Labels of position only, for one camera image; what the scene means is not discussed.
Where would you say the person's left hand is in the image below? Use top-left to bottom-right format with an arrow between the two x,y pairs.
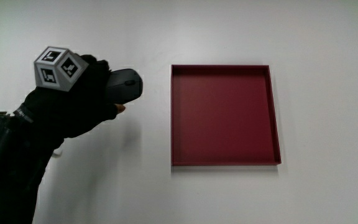
19,46 -> 126,139

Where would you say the dark grey computer mouse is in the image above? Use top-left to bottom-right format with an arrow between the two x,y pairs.
104,68 -> 144,105

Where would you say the person's left forearm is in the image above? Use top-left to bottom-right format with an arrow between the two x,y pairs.
0,107 -> 65,224

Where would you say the white desk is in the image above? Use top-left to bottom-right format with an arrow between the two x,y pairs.
0,0 -> 358,224

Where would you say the red square tray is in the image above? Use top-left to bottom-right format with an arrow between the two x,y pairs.
170,64 -> 282,167

